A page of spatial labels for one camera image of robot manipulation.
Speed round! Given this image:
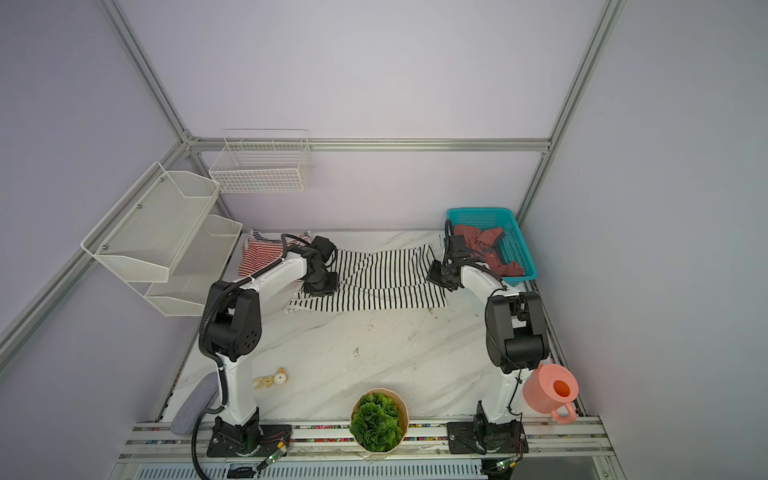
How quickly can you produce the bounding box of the grey oval pad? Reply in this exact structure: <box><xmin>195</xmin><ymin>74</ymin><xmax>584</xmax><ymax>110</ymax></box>
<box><xmin>170</xmin><ymin>373</ymin><xmax>219</xmax><ymax>436</ymax></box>

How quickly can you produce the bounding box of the dark red tank top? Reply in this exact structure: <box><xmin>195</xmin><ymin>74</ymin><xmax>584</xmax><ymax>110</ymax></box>
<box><xmin>453</xmin><ymin>224</ymin><xmax>525</xmax><ymax>277</ymax></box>

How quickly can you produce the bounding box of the red white striped tank top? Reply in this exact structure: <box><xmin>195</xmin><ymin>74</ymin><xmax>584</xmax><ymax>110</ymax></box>
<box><xmin>238</xmin><ymin>229</ymin><xmax>285</xmax><ymax>277</ymax></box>

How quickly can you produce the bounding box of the teal plastic basket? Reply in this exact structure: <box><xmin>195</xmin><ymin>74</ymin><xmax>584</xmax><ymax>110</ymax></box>
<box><xmin>446</xmin><ymin>207</ymin><xmax>538</xmax><ymax>286</ymax></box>

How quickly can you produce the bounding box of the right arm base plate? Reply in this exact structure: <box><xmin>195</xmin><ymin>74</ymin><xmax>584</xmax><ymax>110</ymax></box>
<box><xmin>447</xmin><ymin>420</ymin><xmax>529</xmax><ymax>455</ymax></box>

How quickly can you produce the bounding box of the pink watering can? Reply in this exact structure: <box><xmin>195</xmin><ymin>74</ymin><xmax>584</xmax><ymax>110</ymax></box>
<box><xmin>523</xmin><ymin>363</ymin><xmax>579</xmax><ymax>425</ymax></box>

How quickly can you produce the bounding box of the small yellow white toy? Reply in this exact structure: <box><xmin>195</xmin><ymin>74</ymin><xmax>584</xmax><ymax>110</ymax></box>
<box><xmin>252</xmin><ymin>368</ymin><xmax>288</xmax><ymax>390</ymax></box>

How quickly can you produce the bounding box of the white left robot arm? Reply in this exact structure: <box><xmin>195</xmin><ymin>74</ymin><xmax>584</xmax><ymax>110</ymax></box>
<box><xmin>191</xmin><ymin>233</ymin><xmax>339</xmax><ymax>479</ymax></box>

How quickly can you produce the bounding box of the aluminium front rail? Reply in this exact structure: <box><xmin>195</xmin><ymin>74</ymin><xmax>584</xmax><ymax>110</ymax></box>
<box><xmin>118</xmin><ymin>416</ymin><xmax>615</xmax><ymax>463</ymax></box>

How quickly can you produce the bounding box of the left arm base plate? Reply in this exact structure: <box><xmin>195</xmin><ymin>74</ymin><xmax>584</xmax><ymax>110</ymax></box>
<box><xmin>206</xmin><ymin>420</ymin><xmax>293</xmax><ymax>458</ymax></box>

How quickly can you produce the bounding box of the black white striped tank top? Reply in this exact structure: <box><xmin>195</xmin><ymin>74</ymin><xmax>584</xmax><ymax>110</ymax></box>
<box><xmin>284</xmin><ymin>244</ymin><xmax>447</xmax><ymax>313</ymax></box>

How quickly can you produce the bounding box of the white mesh lower shelf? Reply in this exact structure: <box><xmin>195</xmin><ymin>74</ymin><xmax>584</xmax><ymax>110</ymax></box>
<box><xmin>143</xmin><ymin>215</ymin><xmax>242</xmax><ymax>317</ymax></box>

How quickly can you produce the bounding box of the green plant in pot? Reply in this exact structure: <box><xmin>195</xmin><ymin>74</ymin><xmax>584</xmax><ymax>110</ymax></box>
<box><xmin>350</xmin><ymin>388</ymin><xmax>410</xmax><ymax>454</ymax></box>

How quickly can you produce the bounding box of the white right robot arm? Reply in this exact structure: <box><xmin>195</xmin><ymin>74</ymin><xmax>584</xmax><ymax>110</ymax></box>
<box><xmin>428</xmin><ymin>220</ymin><xmax>550</xmax><ymax>456</ymax></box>

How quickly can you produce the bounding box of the white wire wall basket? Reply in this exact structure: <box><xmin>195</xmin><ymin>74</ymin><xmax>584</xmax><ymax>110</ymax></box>
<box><xmin>209</xmin><ymin>129</ymin><xmax>314</xmax><ymax>194</ymax></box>

